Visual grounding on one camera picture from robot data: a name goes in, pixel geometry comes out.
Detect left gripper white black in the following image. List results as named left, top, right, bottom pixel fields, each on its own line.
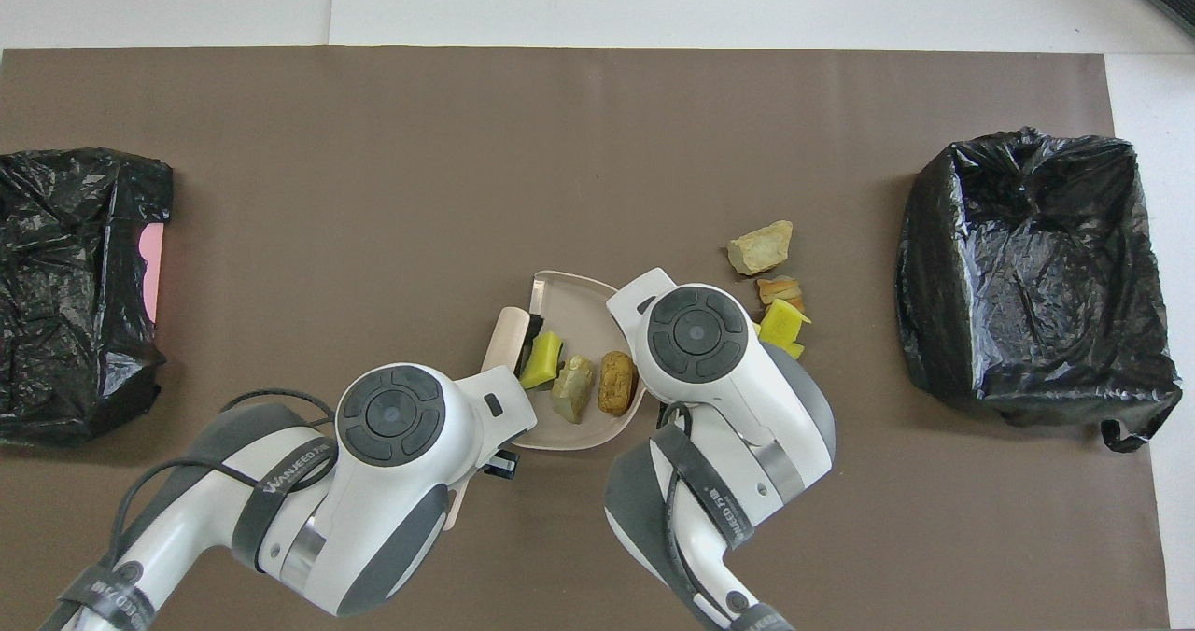
left=457, top=367, right=540, bottom=480

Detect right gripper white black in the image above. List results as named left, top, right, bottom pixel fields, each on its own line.
left=607, top=267, right=678, bottom=330

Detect yellow green scouring sponge piece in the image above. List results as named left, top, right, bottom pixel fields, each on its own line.
left=519, top=330, right=565, bottom=390
left=756, top=298, right=811, bottom=361

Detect beige plastic dustpan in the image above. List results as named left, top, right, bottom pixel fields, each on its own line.
left=512, top=270, right=650, bottom=452

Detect toy croissant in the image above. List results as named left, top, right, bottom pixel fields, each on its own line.
left=755, top=275, right=806, bottom=313
left=551, top=355, right=597, bottom=425

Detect beige hand brush black bristles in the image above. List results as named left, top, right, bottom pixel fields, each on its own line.
left=446, top=306, right=548, bottom=532

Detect brown toy bread roll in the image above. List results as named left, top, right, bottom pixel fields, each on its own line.
left=597, top=351, right=640, bottom=417

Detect black plastic trash bag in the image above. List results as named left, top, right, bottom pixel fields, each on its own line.
left=894, top=127, right=1183, bottom=453
left=0, top=148, right=175, bottom=446

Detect pink plastic bin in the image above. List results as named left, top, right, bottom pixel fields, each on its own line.
left=140, top=223, right=165, bottom=324

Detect brown table mat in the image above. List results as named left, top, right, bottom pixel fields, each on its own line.
left=0, top=46, right=1170, bottom=631

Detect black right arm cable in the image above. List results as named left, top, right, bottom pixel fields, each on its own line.
left=656, top=400, right=748, bottom=631

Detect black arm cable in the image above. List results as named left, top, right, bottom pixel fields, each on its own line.
left=56, top=388, right=339, bottom=631
left=656, top=400, right=748, bottom=631

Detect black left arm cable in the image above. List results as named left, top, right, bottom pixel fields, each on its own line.
left=56, top=388, right=339, bottom=631

